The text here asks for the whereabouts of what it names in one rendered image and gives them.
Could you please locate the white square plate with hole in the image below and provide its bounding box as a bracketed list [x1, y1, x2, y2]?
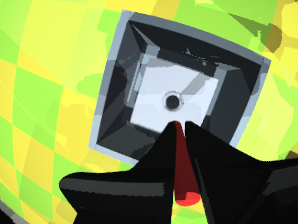
[130, 57, 218, 133]

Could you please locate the dark grey open box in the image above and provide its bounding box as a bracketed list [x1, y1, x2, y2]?
[88, 10, 273, 167]

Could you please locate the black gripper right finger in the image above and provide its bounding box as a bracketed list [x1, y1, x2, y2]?
[185, 121, 298, 224]

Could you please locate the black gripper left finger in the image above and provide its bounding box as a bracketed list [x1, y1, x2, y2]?
[59, 121, 177, 224]

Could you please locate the red peg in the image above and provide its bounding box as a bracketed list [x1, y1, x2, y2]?
[174, 121, 201, 206]

